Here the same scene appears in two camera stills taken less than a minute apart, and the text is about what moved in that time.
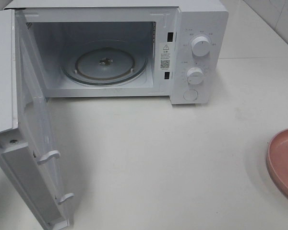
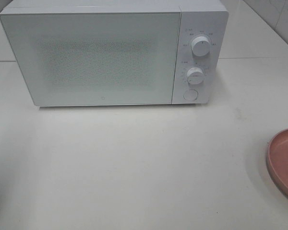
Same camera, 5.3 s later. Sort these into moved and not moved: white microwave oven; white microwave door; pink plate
Moved: white microwave door
Not moved: white microwave oven; pink plate
